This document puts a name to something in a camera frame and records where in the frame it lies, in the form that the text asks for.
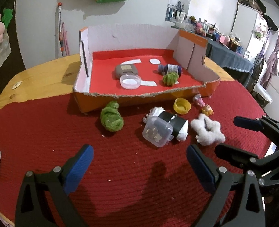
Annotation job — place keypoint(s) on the grey square case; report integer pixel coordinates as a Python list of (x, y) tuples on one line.
[(128, 69)]

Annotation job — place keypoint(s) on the red knitted table mat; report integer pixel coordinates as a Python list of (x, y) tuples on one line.
[(130, 182)]

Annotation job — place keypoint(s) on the pink toy figurine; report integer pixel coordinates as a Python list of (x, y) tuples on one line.
[(198, 100)]

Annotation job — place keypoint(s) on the orange grey broom handle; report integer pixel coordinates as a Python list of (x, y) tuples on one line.
[(61, 41)]

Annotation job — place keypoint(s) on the white tall cabinet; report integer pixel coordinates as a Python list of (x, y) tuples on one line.
[(250, 27)]

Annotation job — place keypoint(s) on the orange white cardboard box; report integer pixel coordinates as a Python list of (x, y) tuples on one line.
[(189, 52)]

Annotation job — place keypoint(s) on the white black cloth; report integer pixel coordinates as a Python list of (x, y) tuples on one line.
[(180, 125)]

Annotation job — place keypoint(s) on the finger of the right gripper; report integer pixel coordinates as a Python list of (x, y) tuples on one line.
[(266, 125), (237, 157)]

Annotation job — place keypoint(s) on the clear round lid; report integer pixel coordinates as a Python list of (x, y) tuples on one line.
[(130, 81)]

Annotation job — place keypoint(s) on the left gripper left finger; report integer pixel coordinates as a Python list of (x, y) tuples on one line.
[(32, 207)]

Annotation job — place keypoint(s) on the dark purple bottle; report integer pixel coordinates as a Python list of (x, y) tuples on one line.
[(169, 68)]

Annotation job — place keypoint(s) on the clear small plastic box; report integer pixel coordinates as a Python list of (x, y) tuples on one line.
[(157, 131)]

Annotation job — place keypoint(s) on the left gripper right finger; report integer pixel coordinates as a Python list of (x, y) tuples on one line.
[(235, 198)]

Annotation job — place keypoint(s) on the small green fuzzy scrunchie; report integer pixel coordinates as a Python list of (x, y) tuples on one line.
[(170, 79)]

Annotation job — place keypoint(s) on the large green fuzzy scrunchie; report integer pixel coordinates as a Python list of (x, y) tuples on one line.
[(110, 118)]

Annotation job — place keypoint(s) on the red felt box liner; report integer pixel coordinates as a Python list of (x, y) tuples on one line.
[(104, 81)]

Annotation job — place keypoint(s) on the dark cloth side table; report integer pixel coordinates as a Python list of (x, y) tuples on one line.
[(233, 63)]

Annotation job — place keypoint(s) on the white fluffy star scrunchie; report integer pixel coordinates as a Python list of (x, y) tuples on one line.
[(208, 131)]

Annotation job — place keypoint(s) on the green plush toy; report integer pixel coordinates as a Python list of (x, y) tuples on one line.
[(7, 16)]

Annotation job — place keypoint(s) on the yellow bottle cap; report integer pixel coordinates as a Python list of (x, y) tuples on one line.
[(181, 106)]

